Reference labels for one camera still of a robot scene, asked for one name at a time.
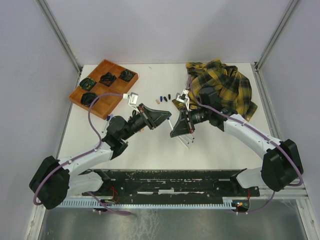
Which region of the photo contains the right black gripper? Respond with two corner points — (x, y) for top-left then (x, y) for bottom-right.
(170, 106), (210, 137)

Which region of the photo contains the white cable duct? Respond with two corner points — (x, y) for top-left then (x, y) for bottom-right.
(57, 197), (236, 210)

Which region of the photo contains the pink cap white marker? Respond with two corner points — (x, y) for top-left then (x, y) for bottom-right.
(179, 138), (190, 150)

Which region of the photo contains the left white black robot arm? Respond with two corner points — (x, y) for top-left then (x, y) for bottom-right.
(29, 103), (172, 210)

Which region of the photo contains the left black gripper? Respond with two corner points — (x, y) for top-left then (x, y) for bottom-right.
(121, 102), (171, 140)

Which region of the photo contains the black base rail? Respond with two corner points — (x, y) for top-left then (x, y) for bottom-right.
(93, 170), (260, 204)

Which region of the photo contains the dark green cable coil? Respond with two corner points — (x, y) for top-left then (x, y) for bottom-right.
(118, 69), (134, 82)

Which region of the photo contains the green black cable coil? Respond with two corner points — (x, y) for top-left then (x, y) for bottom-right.
(79, 77), (98, 91)

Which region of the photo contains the yellow plaid shirt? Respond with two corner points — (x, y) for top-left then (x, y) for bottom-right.
(185, 59), (258, 121)

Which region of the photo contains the black cable coil centre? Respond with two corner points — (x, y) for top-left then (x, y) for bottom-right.
(99, 71), (117, 87)

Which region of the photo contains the black cable coil front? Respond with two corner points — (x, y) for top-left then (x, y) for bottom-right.
(80, 91), (100, 108)

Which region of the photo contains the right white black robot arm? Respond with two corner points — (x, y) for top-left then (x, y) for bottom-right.
(170, 87), (304, 196)

